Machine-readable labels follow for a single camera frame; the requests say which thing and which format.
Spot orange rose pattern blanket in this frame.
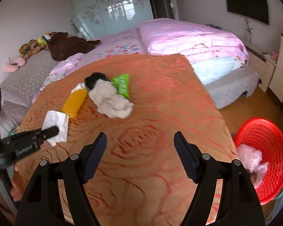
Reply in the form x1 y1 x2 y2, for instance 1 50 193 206
17 54 237 225

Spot person left hand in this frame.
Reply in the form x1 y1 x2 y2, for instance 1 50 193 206
0 165 23 216

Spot green pea snack packet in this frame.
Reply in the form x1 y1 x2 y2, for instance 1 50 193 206
111 74 130 99

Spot white paper bag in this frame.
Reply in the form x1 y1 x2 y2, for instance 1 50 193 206
41 110 69 147

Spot white low tv cabinet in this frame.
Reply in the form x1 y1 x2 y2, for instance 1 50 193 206
242 39 276 92

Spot beige cloth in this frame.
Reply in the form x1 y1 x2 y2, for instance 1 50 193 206
88 79 134 119

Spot red plastic mesh basket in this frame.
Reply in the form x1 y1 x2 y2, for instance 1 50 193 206
234 117 283 205

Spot pink plush slippers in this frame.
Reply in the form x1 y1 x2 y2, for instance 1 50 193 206
3 57 26 73

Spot glass sliding door wardrobe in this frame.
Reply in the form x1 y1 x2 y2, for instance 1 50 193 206
71 0 153 39

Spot black wall television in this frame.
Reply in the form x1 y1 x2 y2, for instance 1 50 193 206
226 0 269 25

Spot pink folded duvet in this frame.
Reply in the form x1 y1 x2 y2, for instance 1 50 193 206
137 18 249 85

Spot black plastic bag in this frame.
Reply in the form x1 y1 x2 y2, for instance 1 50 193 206
85 72 110 91

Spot round grey bed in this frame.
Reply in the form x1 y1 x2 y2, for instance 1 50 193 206
0 49 261 125

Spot yellow green plush toy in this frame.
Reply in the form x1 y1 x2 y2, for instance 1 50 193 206
19 32 55 60

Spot brown plush teddy bear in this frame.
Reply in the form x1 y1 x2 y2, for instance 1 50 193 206
48 32 101 61

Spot pink floral bed sheet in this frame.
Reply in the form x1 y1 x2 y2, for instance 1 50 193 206
32 29 147 102

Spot dark wooden door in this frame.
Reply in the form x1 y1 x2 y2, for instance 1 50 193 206
145 0 180 21

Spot white tissue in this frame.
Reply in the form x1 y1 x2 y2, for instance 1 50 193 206
71 83 88 93

